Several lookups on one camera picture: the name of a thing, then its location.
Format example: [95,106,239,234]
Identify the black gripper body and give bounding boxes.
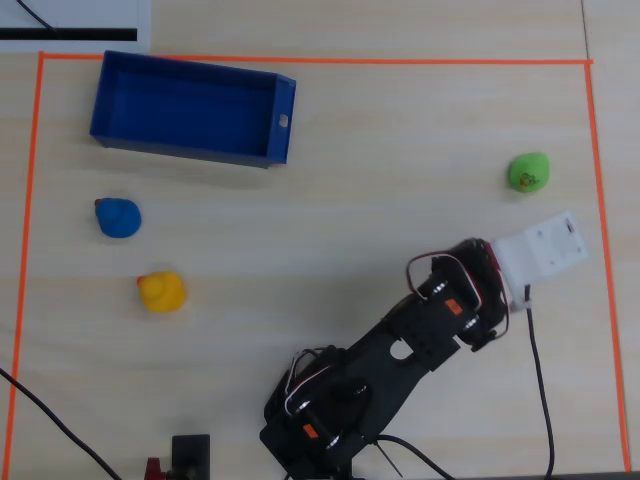
[418,237,512,354]

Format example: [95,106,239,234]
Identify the green rubber duck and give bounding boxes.
[507,152,551,194]

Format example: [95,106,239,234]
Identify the yellow rubber duck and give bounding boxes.
[136,270,188,314]

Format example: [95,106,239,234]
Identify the blue rectangular plastic box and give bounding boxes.
[89,49,297,170]

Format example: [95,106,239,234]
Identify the blue rubber duck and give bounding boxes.
[94,197,143,239]

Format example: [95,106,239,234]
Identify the long orange tape strip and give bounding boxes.
[38,51,594,67]

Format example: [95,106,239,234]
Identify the black table clamp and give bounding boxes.
[170,433,212,480]

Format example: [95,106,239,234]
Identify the white board with black stripe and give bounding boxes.
[0,0,152,54]

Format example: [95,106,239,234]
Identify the white red servo wire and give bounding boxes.
[406,252,484,314]
[282,348,347,417]

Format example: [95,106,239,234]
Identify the black camera cable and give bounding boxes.
[522,283,557,480]

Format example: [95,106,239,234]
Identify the black power cable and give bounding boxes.
[372,434,454,480]

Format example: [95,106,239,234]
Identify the thick black cable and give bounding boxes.
[0,367,123,480]

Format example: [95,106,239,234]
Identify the thin black cable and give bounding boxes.
[16,0,59,32]

